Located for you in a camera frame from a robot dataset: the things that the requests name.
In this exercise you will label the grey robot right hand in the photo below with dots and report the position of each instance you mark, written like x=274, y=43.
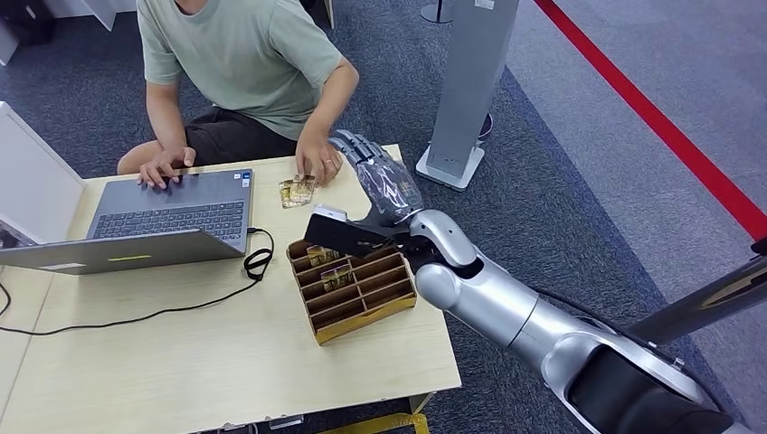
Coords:
x=389, y=188

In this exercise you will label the metal table bracket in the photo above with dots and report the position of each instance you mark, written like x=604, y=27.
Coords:
x=284, y=422

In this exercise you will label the grey round stanchion base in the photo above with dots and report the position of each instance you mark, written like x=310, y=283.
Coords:
x=434, y=15

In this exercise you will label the brown slotted card organizer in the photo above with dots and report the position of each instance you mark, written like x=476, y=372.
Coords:
x=359, y=299

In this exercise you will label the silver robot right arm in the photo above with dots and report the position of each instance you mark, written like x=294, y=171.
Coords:
x=497, y=299

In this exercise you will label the yellow frame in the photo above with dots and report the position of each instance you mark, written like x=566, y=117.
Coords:
x=383, y=425

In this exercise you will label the person's left hand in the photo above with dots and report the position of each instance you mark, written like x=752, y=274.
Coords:
x=314, y=159

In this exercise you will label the red barrier belt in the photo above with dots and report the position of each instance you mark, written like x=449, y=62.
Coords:
x=659, y=123

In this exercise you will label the person's right forearm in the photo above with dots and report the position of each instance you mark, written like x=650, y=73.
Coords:
x=166, y=117

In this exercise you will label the grey pillar stand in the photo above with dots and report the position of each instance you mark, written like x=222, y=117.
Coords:
x=467, y=90

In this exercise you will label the round dark base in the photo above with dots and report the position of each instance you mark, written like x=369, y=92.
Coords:
x=486, y=127

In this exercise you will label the chrome stanchion post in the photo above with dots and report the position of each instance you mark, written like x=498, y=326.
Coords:
x=707, y=302

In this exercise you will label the person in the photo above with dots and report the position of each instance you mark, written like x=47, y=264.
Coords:
x=239, y=60

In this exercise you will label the person's left forearm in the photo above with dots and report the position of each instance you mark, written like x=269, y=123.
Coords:
x=332, y=102

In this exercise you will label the grey laptop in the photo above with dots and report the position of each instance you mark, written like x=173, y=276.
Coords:
x=174, y=215

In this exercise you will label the person's right hand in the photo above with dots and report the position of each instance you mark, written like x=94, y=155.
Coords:
x=166, y=163

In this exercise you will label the white furniture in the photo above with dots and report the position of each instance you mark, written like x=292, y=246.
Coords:
x=102, y=12

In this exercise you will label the white partition panel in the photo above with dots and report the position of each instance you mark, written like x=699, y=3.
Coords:
x=36, y=180

